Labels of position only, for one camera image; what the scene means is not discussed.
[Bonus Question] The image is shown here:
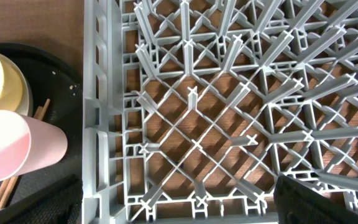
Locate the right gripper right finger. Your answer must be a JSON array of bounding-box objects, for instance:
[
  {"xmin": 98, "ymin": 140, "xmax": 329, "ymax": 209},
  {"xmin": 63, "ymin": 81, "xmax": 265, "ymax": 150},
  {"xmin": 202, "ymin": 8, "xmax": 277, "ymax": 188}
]
[{"xmin": 273, "ymin": 175, "xmax": 358, "ymax": 224}]

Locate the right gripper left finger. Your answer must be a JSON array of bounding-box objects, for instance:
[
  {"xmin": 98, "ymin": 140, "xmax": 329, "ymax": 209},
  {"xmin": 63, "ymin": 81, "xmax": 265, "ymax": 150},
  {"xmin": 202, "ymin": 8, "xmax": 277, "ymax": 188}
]
[{"xmin": 0, "ymin": 175, "xmax": 83, "ymax": 223}]

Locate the pink cup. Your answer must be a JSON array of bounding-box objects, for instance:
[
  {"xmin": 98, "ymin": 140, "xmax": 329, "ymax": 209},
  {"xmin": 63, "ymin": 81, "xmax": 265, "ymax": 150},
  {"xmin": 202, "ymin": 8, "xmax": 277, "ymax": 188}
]
[{"xmin": 0, "ymin": 110, "xmax": 68, "ymax": 181}]

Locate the grey dishwasher rack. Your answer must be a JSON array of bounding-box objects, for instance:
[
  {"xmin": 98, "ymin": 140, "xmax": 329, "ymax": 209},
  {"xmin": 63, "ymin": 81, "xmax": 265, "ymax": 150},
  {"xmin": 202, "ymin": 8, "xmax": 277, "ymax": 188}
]
[{"xmin": 81, "ymin": 0, "xmax": 358, "ymax": 223}]

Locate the round black serving tray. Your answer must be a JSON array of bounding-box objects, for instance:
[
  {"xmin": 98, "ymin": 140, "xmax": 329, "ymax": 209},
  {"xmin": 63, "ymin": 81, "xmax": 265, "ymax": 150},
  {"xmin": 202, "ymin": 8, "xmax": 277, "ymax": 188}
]
[{"xmin": 0, "ymin": 43, "xmax": 82, "ymax": 205}]

